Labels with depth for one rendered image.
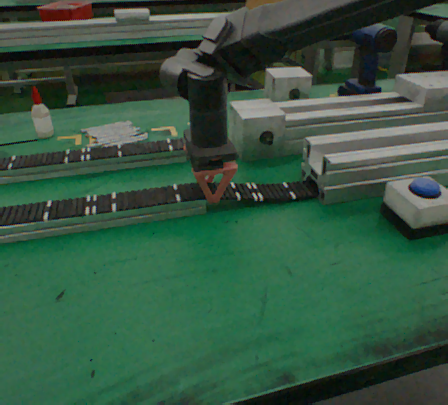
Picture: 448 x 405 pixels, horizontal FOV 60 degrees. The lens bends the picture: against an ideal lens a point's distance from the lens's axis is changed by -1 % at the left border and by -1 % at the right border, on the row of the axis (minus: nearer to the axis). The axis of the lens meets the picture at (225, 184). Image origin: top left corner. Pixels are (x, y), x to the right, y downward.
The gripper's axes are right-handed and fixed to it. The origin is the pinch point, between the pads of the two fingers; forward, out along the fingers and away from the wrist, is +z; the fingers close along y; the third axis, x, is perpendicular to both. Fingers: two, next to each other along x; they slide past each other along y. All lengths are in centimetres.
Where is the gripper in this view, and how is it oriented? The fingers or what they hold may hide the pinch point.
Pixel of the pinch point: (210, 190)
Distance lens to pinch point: 65.1
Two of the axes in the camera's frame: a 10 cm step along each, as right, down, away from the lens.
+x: -9.7, 1.3, -2.2
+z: 0.0, 8.5, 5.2
